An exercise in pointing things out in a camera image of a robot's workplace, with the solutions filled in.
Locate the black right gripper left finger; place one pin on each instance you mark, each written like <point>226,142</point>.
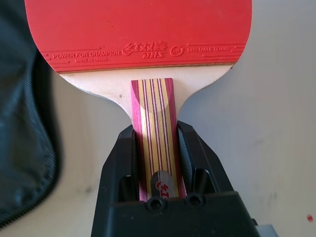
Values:
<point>118,168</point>

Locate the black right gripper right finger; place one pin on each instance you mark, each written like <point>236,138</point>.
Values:
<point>202,168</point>

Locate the red and black paddle case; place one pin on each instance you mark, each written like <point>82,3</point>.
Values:
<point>19,111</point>

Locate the red ping-pong paddle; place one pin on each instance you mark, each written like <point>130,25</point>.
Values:
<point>138,32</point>

